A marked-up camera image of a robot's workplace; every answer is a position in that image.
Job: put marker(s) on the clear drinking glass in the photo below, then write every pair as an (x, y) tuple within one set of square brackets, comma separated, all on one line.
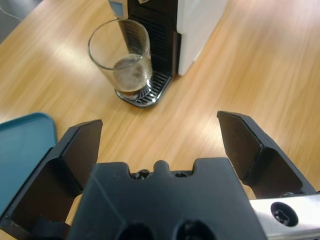
[(125, 75)]

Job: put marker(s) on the teal square plastic tray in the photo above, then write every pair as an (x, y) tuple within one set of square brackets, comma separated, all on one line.
[(20, 150)]

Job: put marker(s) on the white capsule coffee machine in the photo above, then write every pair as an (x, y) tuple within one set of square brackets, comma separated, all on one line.
[(195, 37)]

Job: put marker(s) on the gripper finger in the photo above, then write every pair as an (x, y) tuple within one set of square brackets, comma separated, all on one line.
[(50, 180), (265, 165)]

